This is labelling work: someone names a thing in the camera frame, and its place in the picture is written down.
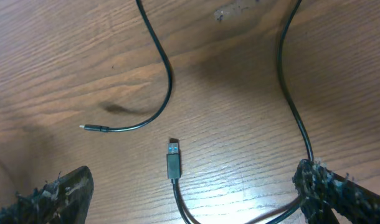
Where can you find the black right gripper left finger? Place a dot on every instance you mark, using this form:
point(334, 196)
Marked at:
point(65, 200)

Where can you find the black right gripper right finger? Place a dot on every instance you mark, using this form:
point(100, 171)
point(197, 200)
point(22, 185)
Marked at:
point(322, 193)

